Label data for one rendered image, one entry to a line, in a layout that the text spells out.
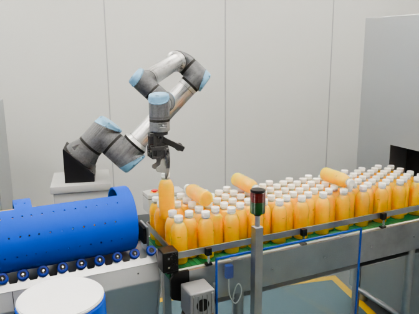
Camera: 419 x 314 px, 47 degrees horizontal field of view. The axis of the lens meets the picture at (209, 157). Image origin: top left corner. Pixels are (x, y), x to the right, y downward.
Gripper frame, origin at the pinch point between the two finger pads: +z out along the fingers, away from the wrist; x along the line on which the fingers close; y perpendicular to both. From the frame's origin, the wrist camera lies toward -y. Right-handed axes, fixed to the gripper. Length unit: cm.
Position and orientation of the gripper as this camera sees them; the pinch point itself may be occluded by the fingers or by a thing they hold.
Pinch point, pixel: (165, 174)
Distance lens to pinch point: 220.8
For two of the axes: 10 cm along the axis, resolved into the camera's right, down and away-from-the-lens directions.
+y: -9.1, 1.0, -4.1
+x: 4.2, 2.1, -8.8
